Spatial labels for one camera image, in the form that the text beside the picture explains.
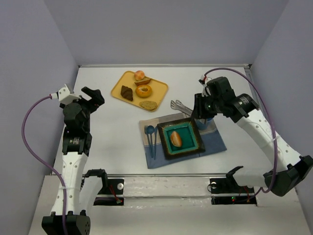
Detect metal tongs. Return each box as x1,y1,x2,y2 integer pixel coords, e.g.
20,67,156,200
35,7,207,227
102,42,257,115
170,100,193,117

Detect glazed oval bun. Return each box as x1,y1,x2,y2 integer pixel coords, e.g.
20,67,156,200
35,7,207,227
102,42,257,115
170,131,182,148

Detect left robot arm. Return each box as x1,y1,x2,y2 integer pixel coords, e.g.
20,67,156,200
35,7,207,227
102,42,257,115
42,85,105,235

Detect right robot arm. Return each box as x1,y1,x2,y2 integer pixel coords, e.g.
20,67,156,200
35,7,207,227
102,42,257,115
192,77,313,197

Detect seeded bread slice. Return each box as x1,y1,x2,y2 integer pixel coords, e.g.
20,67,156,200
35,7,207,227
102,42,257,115
139,101,157,111

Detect round pink bread roll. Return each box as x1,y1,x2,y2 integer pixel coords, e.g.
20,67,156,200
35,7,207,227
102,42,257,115
134,70,145,81

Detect halved brown bread wedge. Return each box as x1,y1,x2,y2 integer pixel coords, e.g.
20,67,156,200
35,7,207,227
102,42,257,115
134,77,151,86

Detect blue plastic cup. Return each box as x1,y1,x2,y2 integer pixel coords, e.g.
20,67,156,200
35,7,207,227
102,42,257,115
195,118,216,131

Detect black green square plate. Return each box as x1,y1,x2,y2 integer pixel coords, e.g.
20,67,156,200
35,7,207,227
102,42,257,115
157,117,205,160

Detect chocolate croissant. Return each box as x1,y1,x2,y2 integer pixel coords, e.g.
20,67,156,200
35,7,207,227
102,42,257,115
120,85,133,101

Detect orange bagel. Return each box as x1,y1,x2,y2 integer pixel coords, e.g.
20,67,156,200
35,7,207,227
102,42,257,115
135,85,152,98

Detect blue plastic knife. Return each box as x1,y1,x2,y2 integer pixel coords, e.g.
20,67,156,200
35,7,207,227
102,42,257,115
153,126,158,160

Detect yellow tray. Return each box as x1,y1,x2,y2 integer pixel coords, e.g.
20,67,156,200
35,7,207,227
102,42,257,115
111,71,168,112

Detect blue plastic spoon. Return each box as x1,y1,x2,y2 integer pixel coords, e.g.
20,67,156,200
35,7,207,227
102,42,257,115
147,125,155,158

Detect blue plastic fork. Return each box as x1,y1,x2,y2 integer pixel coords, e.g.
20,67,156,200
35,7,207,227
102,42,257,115
144,125,151,155

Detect blue beige placemat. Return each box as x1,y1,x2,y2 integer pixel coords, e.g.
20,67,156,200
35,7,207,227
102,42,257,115
139,113,227,169

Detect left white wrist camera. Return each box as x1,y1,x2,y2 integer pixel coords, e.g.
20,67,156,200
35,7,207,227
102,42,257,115
57,84,81,105

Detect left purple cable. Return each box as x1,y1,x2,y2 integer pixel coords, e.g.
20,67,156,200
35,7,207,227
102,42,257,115
21,95,68,235

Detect purple cable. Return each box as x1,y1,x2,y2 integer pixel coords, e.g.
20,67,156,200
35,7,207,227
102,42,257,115
200,67,279,204
21,95,68,235

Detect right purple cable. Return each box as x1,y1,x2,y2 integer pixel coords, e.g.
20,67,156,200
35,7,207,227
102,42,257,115
200,67,279,204

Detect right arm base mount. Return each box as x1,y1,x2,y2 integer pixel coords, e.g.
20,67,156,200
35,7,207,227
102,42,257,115
207,166,257,206

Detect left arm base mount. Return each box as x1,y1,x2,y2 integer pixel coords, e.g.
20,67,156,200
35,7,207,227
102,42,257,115
80,169,124,209

